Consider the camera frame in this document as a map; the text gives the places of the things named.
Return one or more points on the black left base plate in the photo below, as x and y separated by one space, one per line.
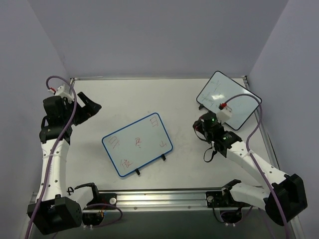
107 198

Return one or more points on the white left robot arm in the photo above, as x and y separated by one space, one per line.
53 210

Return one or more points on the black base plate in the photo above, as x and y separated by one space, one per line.
107 198
214 199

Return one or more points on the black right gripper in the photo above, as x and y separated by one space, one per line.
202 122

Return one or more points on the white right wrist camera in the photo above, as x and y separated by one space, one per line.
224 114

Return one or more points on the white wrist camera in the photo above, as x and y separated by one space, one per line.
224 114
62 92

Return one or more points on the black framed whiteboard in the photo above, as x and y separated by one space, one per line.
222 89

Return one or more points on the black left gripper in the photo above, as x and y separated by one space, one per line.
79 109

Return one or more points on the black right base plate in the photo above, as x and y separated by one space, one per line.
214 199

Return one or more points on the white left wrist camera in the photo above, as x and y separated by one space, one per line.
62 92

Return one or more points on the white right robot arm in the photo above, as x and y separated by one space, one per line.
280 195

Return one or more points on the blue framed whiteboard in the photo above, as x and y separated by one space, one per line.
137 144

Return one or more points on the aluminium mounting rail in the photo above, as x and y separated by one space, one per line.
140 201

